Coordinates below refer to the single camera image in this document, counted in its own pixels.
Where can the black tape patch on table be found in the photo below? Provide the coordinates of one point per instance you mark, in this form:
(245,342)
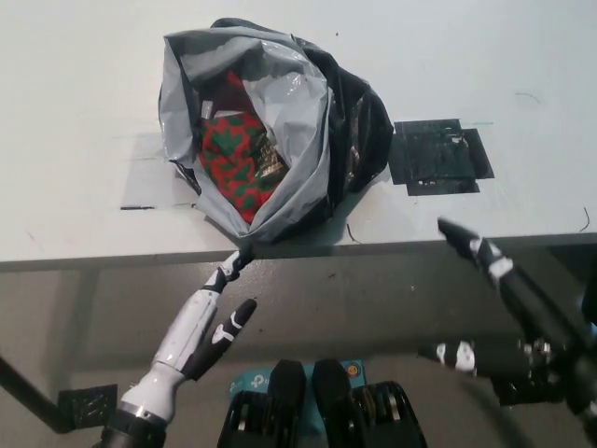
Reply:
(434,154)

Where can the black plastic bag grey inside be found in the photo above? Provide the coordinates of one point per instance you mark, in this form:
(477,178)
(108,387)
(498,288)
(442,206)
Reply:
(354,116)

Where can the red green patterned garment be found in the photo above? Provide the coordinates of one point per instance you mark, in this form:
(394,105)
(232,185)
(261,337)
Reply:
(228,154)

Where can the dark metal table leg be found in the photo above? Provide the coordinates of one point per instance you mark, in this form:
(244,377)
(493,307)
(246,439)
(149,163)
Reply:
(28,396)

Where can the red plastic packet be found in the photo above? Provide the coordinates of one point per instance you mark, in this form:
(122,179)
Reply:
(235,91)

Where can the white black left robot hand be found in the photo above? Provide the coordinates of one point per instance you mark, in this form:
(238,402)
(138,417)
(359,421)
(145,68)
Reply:
(186,331)

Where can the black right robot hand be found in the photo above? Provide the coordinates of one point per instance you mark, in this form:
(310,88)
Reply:
(522,298)

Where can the clear tape patch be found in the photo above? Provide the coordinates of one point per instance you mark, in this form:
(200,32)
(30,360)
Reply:
(149,177)

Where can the thin black tape strip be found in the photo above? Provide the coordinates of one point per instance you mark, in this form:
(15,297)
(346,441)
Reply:
(137,206)

